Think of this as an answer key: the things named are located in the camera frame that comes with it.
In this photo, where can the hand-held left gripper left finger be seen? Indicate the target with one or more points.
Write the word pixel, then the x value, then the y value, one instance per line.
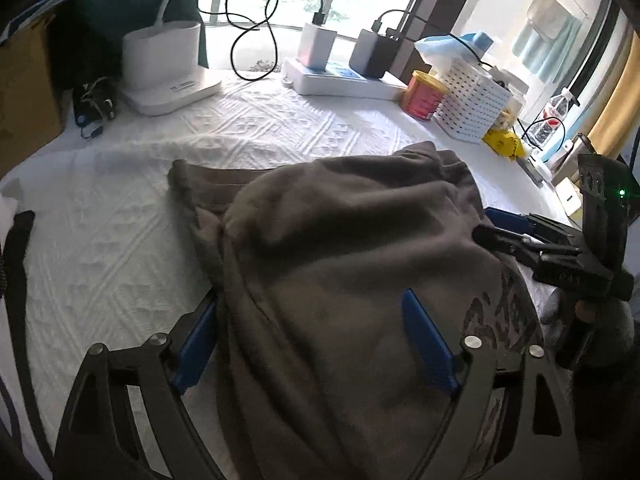
pixel 195 350

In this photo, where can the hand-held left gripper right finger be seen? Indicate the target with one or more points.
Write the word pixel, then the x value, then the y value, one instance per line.
pixel 427 345

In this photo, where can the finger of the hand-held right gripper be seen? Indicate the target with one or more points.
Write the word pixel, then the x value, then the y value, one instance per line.
pixel 510 219
pixel 505 242

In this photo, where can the grey printed t-shirt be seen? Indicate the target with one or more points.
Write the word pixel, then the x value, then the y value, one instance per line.
pixel 325 260

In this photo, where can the person's right hand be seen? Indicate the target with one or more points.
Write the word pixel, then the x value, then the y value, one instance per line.
pixel 586 311

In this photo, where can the yellow tissue box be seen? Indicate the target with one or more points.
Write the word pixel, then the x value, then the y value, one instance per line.
pixel 570 197

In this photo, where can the yellow packet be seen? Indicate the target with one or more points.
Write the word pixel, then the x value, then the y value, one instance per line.
pixel 505 145

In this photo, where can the clear water bottle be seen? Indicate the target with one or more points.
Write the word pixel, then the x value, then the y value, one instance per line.
pixel 547 120

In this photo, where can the yellow curtain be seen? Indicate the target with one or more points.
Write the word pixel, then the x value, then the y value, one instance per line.
pixel 615 110

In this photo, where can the clear jar with yellow pieces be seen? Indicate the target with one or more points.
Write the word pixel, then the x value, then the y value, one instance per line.
pixel 512 102

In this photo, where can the white perforated basket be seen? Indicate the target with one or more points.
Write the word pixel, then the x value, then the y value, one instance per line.
pixel 470 100

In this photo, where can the red round can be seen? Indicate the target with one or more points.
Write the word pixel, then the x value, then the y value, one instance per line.
pixel 424 97

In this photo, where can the blue face mask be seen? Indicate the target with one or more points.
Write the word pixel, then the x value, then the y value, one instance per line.
pixel 450 47

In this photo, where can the hanging teal towel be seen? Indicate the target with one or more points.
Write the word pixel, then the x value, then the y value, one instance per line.
pixel 547 40

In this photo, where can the black charger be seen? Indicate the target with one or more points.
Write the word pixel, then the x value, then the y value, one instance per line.
pixel 372 52

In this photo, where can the white power strip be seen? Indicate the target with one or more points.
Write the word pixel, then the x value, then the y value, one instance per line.
pixel 340 82

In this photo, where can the white charger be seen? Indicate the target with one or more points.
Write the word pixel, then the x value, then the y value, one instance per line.
pixel 316 45

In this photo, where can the small black gadget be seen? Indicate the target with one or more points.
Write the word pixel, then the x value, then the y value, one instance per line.
pixel 92 105

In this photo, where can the white desk lamp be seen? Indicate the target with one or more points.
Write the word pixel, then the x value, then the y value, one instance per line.
pixel 165 70

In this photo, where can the brown cardboard box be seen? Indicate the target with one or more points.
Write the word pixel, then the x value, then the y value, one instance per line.
pixel 25 100

